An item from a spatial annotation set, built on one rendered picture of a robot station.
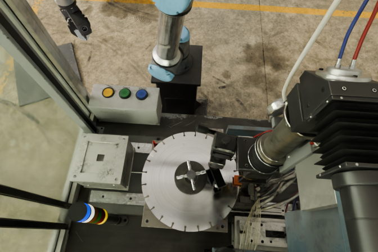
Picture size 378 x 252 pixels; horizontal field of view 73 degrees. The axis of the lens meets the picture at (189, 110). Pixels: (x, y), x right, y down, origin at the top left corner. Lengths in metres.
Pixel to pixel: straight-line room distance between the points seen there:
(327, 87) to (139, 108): 0.83
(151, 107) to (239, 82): 1.28
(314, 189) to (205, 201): 0.48
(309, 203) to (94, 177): 0.72
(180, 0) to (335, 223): 0.61
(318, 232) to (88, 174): 0.75
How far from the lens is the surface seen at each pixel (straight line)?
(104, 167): 0.99
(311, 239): 0.53
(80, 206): 0.71
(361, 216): 0.30
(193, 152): 0.91
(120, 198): 1.10
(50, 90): 0.85
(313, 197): 0.47
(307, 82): 0.36
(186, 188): 0.87
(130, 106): 1.06
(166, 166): 0.90
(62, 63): 0.94
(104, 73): 2.30
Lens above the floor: 1.82
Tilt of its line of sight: 64 degrees down
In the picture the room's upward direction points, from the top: 2 degrees clockwise
